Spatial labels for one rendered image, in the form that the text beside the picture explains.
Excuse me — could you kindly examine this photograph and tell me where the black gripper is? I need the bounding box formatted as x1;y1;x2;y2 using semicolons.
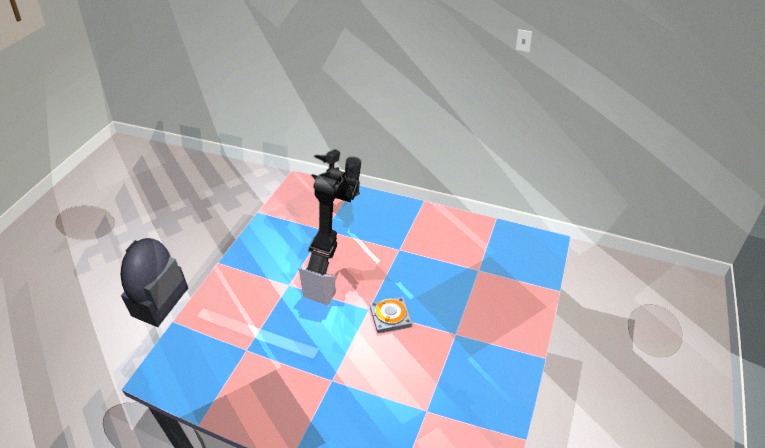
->
311;150;341;179

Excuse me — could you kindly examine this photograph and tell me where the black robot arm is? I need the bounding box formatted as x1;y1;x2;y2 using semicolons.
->
306;156;361;275

